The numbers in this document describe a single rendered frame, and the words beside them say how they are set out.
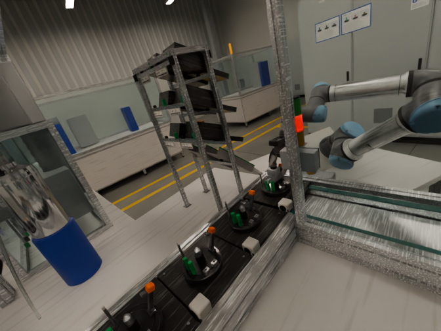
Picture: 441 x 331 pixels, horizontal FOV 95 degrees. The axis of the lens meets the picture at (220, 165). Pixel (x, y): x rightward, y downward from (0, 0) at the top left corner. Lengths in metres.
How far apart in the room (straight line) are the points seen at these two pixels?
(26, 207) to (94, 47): 8.69
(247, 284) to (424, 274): 0.47
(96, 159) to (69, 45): 5.59
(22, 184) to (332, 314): 1.11
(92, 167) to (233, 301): 4.17
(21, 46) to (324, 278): 9.34
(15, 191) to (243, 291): 0.86
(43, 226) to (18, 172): 0.23
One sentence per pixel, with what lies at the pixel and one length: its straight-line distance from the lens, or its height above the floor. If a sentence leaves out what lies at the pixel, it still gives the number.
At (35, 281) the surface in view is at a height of 0.86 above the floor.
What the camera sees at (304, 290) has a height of 0.86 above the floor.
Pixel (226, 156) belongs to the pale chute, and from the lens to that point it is 1.04.
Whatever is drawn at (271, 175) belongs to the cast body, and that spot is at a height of 1.06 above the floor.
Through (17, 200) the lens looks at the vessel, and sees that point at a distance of 1.06.
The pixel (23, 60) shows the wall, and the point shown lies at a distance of 9.31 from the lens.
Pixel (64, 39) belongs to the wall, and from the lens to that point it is 9.49.
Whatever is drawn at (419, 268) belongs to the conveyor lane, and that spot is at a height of 0.93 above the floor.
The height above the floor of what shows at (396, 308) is 0.86.
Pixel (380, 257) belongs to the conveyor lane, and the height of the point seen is 0.93.
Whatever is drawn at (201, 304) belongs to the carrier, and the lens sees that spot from 0.67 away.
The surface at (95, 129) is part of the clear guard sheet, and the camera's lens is 4.56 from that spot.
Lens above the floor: 1.52
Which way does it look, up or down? 23 degrees down
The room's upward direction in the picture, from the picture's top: 16 degrees counter-clockwise
